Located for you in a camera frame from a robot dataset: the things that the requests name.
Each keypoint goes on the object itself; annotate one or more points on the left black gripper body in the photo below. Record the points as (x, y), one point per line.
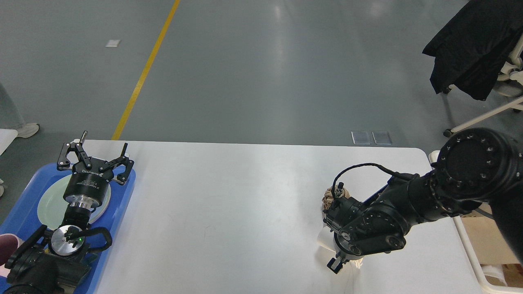
(87, 187)

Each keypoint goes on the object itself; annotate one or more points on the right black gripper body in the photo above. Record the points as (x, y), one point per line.
(346, 249)

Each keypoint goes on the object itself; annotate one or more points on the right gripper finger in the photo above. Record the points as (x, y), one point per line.
(337, 262)

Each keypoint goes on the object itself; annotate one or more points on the white paper cup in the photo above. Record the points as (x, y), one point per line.
(495, 272)
(325, 239)

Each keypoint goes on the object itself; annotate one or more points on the mint green plate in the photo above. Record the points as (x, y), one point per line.
(54, 212)

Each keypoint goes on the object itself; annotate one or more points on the brown paper ball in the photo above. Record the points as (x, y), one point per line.
(328, 197)

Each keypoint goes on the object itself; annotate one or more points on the pink ribbed mug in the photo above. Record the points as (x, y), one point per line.
(9, 243)

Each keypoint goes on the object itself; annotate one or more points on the large brown paper bag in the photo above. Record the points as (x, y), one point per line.
(486, 241)

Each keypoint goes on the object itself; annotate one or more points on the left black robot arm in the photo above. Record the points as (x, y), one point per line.
(69, 257)

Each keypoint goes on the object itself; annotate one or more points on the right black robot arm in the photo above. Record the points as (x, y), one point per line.
(475, 166)

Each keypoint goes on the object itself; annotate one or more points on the person's white shoe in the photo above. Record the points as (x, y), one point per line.
(27, 130)

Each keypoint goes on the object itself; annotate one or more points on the person's grey trouser leg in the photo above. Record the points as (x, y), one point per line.
(10, 117)

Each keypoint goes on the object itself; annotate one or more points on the blue plastic tray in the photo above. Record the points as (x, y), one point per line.
(23, 219)

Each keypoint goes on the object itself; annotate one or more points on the floor outlet plate left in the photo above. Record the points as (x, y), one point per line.
(361, 137)

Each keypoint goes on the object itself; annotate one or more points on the floor outlet plate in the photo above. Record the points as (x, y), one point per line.
(381, 138)
(361, 137)

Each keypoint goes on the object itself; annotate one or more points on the floor outlet plate right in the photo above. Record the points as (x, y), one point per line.
(381, 138)

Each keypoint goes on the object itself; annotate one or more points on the beige plastic bin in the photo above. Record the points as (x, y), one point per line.
(470, 253)

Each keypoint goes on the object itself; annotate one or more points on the black jacket on chair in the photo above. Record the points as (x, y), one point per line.
(471, 49)

